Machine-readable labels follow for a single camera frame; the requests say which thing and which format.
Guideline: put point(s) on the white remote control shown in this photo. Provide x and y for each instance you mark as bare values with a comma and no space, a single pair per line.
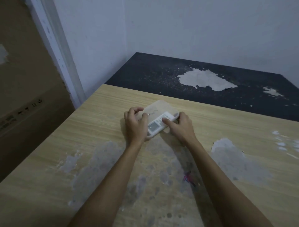
157,125

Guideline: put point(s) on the person's left hand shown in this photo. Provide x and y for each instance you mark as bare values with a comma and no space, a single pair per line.
134,127

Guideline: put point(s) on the person's right forearm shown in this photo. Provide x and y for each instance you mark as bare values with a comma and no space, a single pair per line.
217,184

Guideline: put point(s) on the person's left thumb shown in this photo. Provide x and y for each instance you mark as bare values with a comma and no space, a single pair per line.
144,118

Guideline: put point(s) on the person's left forearm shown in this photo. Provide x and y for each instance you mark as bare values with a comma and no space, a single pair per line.
109,184

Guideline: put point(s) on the large brown cardboard box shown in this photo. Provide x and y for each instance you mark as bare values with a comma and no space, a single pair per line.
25,93

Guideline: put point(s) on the person's right thumb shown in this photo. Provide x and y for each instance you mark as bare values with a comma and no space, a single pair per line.
167,121

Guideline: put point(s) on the person's right hand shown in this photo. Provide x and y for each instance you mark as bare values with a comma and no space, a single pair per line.
183,129

